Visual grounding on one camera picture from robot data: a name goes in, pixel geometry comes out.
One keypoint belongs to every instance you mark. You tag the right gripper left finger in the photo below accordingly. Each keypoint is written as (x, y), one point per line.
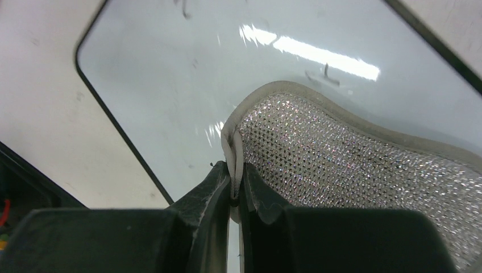
(189, 236)

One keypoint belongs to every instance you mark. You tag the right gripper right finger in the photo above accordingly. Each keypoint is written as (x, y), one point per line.
(280, 237)

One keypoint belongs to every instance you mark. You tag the white whiteboard black frame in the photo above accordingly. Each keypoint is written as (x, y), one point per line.
(170, 73)

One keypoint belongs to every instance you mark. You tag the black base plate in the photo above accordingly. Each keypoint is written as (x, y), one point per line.
(24, 189)

